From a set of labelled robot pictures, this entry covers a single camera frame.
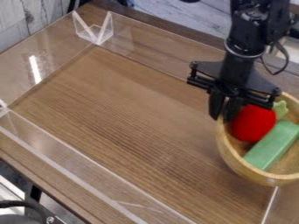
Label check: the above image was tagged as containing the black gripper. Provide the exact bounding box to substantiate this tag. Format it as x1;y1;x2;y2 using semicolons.
187;52;282;122

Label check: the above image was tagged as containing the wooden bowl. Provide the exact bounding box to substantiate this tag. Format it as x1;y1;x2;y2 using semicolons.
217;93;299;186

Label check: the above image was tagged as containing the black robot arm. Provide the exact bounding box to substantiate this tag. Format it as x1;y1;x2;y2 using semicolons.
187;0;291;120

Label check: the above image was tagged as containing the red fruit with green leaf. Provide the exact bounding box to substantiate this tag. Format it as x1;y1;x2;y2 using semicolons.
230;101;290;143

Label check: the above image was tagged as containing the green rectangular block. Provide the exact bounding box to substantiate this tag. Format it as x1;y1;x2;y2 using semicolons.
243;120;299;171

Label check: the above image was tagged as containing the black table leg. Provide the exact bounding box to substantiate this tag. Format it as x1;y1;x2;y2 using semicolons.
30;185;43;202

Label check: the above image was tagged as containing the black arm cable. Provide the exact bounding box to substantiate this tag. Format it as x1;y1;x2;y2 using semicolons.
259;38;293;76

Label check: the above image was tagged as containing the clear acrylic tray wall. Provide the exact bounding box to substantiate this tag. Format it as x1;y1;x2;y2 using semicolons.
0;101;195;224

